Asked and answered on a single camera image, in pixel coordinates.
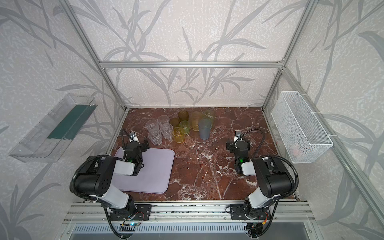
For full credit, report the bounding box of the clear faceted glass front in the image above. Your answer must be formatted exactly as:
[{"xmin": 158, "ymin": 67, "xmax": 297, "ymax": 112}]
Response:
[{"xmin": 148, "ymin": 129, "xmax": 163, "ymax": 146}]

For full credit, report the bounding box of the clear faceted glass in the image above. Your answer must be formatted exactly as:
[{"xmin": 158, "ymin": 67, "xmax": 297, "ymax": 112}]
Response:
[
  {"xmin": 148, "ymin": 129, "xmax": 163, "ymax": 146},
  {"xmin": 160, "ymin": 123, "xmax": 173, "ymax": 141}
]

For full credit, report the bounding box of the lilac plastic tray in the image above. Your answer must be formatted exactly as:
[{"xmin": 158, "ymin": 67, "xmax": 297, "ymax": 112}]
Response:
[{"xmin": 112, "ymin": 149, "xmax": 175, "ymax": 194}]

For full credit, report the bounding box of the yellow short glass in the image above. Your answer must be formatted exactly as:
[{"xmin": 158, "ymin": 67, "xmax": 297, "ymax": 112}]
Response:
[{"xmin": 172, "ymin": 127, "xmax": 185, "ymax": 144}]

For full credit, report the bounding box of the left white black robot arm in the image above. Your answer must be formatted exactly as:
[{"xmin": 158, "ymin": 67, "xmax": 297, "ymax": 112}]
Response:
[{"xmin": 70, "ymin": 140, "xmax": 152, "ymax": 240}]

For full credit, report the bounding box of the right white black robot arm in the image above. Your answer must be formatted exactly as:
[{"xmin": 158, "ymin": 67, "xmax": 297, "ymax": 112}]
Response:
[{"xmin": 225, "ymin": 129, "xmax": 299, "ymax": 239}]

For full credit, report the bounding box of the clear faceted glass middle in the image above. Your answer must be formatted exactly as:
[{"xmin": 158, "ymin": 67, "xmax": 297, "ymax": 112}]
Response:
[{"xmin": 160, "ymin": 123, "xmax": 173, "ymax": 141}]

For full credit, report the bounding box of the tall blue frosted glass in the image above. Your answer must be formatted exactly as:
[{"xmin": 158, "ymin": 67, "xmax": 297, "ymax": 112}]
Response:
[{"xmin": 199, "ymin": 119, "xmax": 212, "ymax": 140}]

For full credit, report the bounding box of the tall green glass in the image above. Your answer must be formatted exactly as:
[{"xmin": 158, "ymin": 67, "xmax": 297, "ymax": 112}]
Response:
[{"xmin": 203, "ymin": 110, "xmax": 215, "ymax": 127}]

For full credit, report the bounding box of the amber dotted glass front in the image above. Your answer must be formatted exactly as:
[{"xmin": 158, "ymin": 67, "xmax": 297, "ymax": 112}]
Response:
[{"xmin": 169, "ymin": 118, "xmax": 180, "ymax": 128}]

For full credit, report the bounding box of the amber dotted glass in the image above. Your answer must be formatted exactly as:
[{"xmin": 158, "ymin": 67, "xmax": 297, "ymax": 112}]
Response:
[
  {"xmin": 178, "ymin": 110, "xmax": 189, "ymax": 122},
  {"xmin": 169, "ymin": 118, "xmax": 180, "ymax": 128}
]

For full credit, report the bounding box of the tall yellow glass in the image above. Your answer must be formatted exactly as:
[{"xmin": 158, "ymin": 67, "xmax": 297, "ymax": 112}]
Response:
[{"xmin": 189, "ymin": 112, "xmax": 202, "ymax": 132}]

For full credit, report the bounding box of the green short glass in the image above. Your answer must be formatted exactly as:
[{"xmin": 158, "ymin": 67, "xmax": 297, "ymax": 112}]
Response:
[{"xmin": 180, "ymin": 121, "xmax": 190, "ymax": 135}]

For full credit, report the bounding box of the amber dotted glass rear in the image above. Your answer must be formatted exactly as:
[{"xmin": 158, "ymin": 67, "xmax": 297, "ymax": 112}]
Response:
[{"xmin": 178, "ymin": 110, "xmax": 189, "ymax": 122}]

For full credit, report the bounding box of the green sheet in shelf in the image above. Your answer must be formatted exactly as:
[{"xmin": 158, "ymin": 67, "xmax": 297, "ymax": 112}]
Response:
[{"xmin": 47, "ymin": 105, "xmax": 97, "ymax": 140}]

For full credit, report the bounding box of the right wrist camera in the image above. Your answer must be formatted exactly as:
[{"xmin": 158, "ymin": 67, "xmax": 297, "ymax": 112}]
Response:
[{"xmin": 234, "ymin": 130, "xmax": 243, "ymax": 142}]

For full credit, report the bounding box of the white wire mesh basket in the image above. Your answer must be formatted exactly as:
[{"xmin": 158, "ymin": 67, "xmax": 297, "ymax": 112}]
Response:
[{"xmin": 272, "ymin": 91, "xmax": 334, "ymax": 164}]

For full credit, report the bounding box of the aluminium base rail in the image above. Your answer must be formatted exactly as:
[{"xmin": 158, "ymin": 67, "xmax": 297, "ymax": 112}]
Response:
[{"xmin": 61, "ymin": 200, "xmax": 316, "ymax": 224}]

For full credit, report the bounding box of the horizontal aluminium frame bar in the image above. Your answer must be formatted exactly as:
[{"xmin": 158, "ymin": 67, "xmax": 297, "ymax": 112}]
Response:
[{"xmin": 99, "ymin": 61, "xmax": 283, "ymax": 69}]

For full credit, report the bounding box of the clear acrylic wall shelf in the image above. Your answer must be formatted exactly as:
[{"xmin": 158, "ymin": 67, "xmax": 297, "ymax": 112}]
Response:
[{"xmin": 9, "ymin": 94, "xmax": 97, "ymax": 163}]

